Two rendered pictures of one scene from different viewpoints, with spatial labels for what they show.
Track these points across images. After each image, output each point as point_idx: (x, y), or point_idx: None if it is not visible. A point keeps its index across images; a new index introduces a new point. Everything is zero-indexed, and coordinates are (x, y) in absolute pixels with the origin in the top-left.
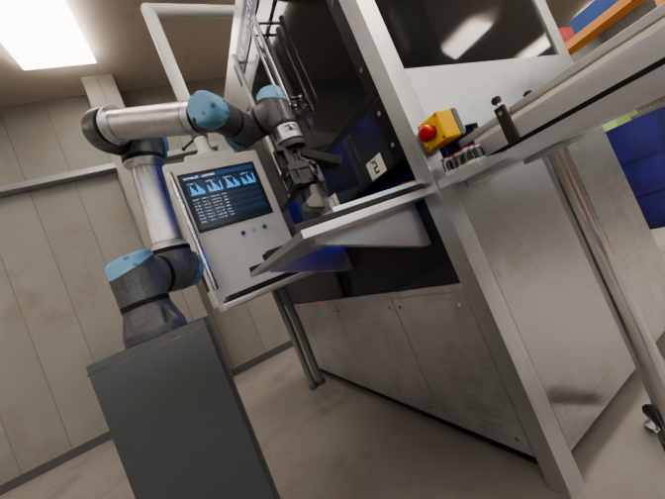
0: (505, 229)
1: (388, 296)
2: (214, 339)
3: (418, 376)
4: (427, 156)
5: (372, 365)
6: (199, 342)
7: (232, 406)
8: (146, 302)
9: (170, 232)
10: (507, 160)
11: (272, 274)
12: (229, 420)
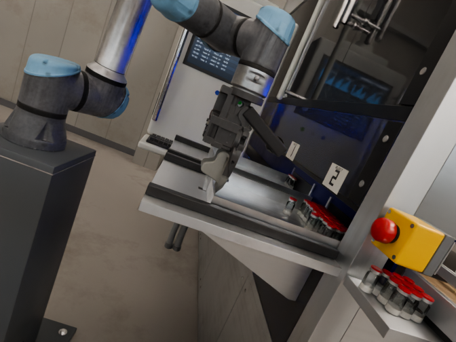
0: None
1: (248, 271)
2: (64, 182)
3: (212, 340)
4: (370, 242)
5: (209, 284)
6: (37, 182)
7: (26, 245)
8: (34, 112)
9: (113, 62)
10: None
11: (209, 146)
12: (16, 251)
